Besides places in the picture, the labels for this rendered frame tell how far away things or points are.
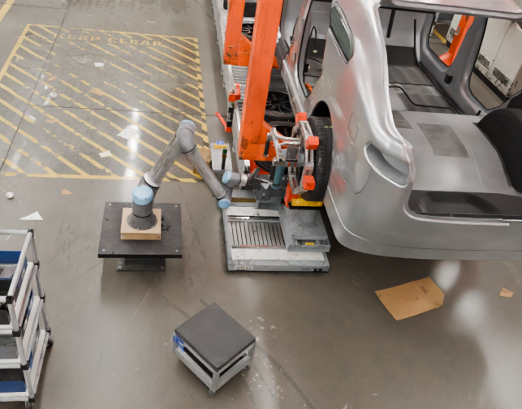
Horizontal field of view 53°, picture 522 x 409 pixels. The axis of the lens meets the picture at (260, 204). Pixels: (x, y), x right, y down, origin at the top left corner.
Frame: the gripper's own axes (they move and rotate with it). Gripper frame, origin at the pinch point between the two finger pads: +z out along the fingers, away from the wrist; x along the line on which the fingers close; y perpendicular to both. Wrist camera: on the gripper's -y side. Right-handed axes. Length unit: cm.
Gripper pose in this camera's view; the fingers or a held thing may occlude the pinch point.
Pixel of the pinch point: (270, 182)
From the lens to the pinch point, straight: 401.8
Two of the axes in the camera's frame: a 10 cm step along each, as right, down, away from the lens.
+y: -2.3, 9.5, 2.1
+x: 2.6, 2.7, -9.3
